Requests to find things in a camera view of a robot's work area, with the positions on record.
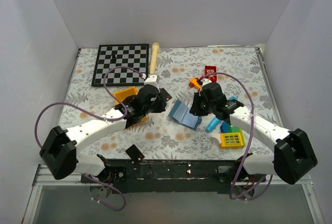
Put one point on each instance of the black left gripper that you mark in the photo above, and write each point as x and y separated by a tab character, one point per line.
162	104

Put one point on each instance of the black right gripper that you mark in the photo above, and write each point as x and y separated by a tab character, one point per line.
194	108

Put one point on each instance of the black vip card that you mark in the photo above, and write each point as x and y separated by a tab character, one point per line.
165	95
134	154

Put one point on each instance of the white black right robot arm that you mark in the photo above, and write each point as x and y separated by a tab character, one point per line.
292	154

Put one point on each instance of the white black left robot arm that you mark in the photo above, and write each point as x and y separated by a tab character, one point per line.
62	150

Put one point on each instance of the cyan plastic marker tube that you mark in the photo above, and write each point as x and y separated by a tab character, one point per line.
212	125

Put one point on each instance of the orange toy car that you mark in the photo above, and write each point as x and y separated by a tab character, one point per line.
195	83

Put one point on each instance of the yellow plastic bin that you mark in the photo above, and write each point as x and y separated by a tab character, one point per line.
123	94

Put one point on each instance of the blue toy brick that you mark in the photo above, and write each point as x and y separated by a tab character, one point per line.
225	127

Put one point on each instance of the floral patterned table mat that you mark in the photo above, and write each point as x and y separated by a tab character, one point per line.
160	137

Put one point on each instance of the white curved toy piece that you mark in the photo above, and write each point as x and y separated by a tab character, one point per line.
216	138

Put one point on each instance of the green toy brick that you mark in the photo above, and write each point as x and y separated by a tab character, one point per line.
233	129

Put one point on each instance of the red owl toy block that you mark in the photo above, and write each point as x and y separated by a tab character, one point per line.
210	73

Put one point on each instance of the yellow toy window brick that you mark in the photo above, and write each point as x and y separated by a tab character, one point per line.
232	140

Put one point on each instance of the black white chessboard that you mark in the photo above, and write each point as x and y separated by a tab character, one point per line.
123	57

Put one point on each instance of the cream wooden pestle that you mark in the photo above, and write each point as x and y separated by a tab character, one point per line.
154	55

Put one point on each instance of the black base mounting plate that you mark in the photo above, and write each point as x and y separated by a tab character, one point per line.
121	174

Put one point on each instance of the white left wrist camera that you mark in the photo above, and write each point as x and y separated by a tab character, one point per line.
152	80

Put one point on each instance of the aluminium frame rail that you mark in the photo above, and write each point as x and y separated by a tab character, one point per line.
43	177

